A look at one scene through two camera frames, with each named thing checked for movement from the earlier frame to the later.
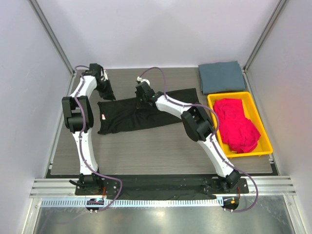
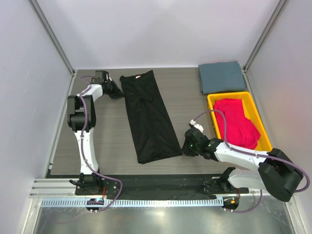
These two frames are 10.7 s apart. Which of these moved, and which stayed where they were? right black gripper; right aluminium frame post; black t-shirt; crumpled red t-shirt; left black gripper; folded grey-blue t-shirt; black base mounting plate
Moved: right black gripper; left black gripper; black t-shirt
Stayed: black base mounting plate; folded grey-blue t-shirt; right aluminium frame post; crumpled red t-shirt
